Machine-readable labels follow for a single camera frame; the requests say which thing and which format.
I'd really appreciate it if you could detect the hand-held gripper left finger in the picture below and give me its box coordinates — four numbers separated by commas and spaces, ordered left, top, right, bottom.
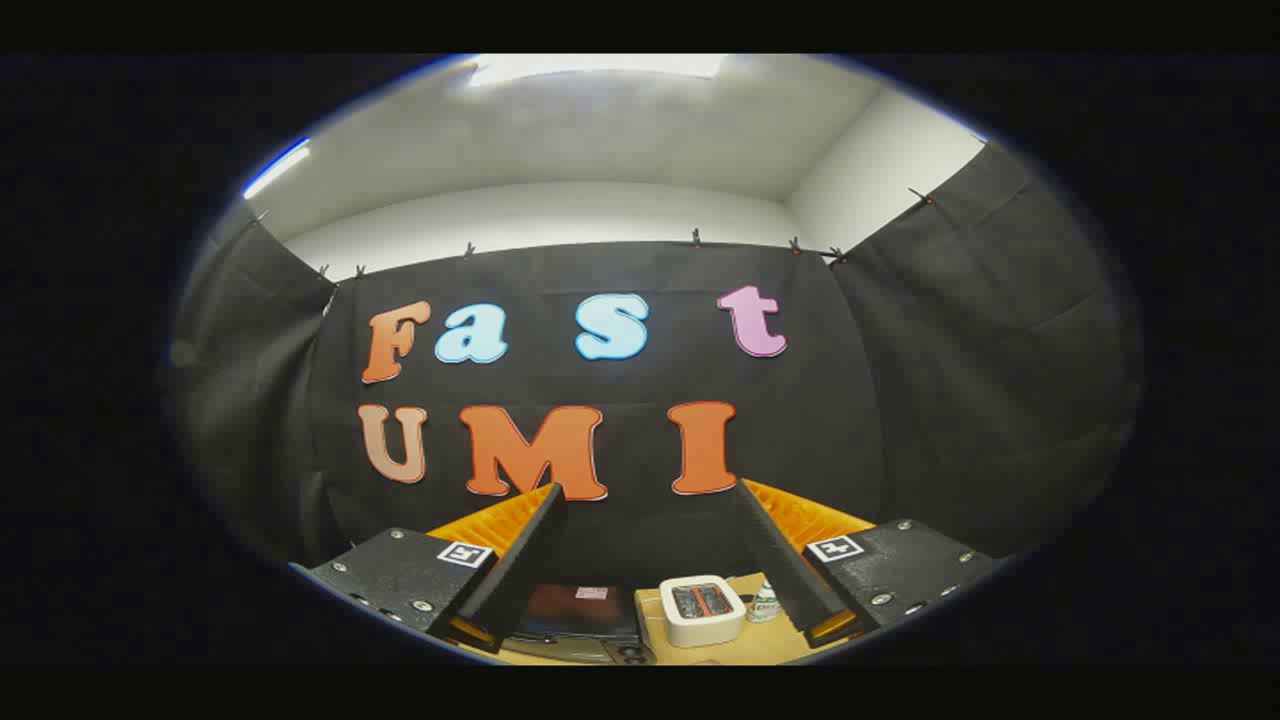
290, 483, 568, 656

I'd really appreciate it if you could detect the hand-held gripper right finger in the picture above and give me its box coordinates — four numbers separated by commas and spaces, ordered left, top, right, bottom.
736, 478, 1003, 649

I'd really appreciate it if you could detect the black toaster oven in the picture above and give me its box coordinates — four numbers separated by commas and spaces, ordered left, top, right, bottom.
500, 580, 657, 666

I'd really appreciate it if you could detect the white pop-up toaster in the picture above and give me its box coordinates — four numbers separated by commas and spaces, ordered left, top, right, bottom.
659, 574, 747, 649

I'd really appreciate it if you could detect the ceiling light panel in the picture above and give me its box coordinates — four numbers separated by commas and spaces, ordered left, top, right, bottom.
243, 138, 312, 200
465, 55, 727, 87

